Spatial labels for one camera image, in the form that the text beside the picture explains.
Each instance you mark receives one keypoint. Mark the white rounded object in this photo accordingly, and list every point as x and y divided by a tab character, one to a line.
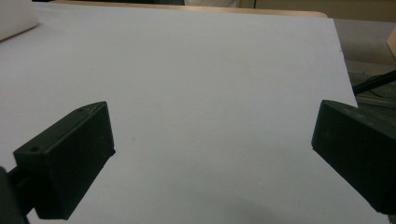
14	17

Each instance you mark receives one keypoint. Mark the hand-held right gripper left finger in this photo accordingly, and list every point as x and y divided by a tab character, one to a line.
65	155

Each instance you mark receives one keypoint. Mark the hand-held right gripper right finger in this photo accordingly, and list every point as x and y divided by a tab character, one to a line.
358	146

